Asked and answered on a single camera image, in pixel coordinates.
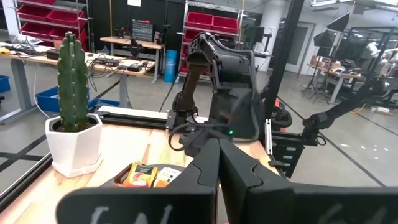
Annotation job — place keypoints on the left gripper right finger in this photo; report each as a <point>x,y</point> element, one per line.
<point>239,177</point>

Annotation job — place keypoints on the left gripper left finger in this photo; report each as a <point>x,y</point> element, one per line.
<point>205,171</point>

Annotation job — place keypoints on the white and orange tea packet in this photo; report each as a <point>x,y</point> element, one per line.
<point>166,177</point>

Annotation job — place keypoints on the yellow fruit-print tea packet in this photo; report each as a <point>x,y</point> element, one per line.
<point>140,177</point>

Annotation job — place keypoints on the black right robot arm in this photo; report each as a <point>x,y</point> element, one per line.
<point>230,68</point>

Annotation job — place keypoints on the brown wooden tea organizer box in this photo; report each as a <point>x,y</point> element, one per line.
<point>119,179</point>

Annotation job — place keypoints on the blue barrel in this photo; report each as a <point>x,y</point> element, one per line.
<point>170,65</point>

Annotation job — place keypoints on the metal shelf with red bins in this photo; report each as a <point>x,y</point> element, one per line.
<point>211,21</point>
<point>46,15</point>

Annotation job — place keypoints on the black parts organizer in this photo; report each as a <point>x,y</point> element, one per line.
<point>143,31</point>

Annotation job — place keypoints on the wooden workbench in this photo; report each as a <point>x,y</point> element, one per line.
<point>118,40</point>

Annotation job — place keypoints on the grey door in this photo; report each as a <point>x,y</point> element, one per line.
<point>297,46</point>

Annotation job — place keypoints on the green cactus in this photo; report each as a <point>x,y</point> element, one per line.
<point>73,84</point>

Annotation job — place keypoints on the cluttered wooden table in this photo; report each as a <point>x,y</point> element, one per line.
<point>335,73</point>

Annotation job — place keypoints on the blue plastic bin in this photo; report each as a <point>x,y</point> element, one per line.
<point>3,84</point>
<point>46,99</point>

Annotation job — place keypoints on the black studio softbox light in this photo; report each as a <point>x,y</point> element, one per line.
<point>339,23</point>

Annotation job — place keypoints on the desk with grey legs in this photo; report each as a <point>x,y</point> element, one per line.
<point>18,81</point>

